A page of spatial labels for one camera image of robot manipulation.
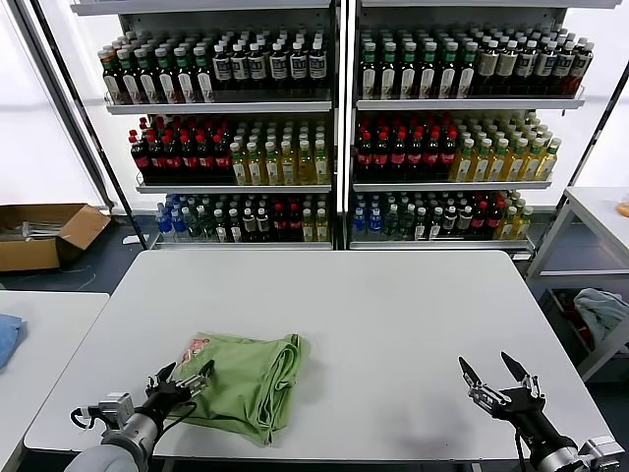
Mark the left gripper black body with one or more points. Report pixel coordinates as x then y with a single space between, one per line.
162 399

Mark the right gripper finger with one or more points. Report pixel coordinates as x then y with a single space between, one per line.
531 386
480 393

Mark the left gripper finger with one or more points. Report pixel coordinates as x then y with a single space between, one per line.
199 382
159 379

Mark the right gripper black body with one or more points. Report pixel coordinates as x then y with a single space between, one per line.
523 413

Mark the green t-shirt with print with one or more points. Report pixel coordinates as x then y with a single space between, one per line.
236 388

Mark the dark storage bin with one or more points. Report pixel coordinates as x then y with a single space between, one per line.
557 307

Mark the pale blue crumpled cloth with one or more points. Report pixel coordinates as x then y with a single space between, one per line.
597 310

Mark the white paper scrap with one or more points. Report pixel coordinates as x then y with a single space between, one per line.
131 240

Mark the small dark bottle white cap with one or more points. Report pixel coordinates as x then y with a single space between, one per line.
249 226
420 226
263 226
435 226
219 228
235 228
464 222
449 223

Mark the blue drink bottle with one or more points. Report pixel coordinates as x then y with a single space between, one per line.
178 225
164 223
375 223
360 223

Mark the blue folded cloth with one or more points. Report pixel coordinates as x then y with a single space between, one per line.
9 339

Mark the green tinted water bottle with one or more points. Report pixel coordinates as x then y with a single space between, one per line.
406 223
391 223
205 225
192 223

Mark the yellow juice bottle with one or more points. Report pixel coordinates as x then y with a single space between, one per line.
305 168
496 167
522 223
307 228
479 167
548 164
271 169
462 167
531 166
240 169
288 169
507 225
321 228
514 167
321 168
255 169

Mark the cola bottle red cap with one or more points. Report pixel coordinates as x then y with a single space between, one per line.
140 159
447 157
431 157
189 161
398 158
364 158
294 226
222 161
279 226
494 220
205 161
381 158
156 159
172 161
415 158
478 221

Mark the brown cardboard box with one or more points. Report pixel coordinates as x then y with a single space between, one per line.
29 255

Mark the grey metal parts bundle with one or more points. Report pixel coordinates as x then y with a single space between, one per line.
41 229

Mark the orange object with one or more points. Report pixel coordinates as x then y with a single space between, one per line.
624 210

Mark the grey metal shelf rack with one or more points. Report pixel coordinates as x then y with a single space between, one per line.
467 104
221 107

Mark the dark slanted pole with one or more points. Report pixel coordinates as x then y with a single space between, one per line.
607 115

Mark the black slanted pole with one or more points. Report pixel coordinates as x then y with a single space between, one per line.
78 98

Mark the dark tea bottle white label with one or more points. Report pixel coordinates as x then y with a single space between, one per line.
427 78
130 83
368 78
185 83
465 78
407 78
166 83
446 78
146 83
387 78
203 83
112 83

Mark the dark bottle square white label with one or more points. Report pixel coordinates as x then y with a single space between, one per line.
582 64
527 65
222 69
544 66
240 69
564 66
278 68
317 67
257 68
298 67

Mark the dark bottle beige label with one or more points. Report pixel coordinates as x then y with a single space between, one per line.
506 65
486 66

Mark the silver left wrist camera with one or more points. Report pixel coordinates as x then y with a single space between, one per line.
118 405

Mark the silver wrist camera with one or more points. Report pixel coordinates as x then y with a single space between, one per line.
118 405
602 450

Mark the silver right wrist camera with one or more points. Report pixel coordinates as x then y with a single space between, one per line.
602 450

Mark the white side table grey frame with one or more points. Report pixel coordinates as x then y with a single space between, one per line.
594 206

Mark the grey slanted frame pole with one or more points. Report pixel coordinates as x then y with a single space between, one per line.
59 98

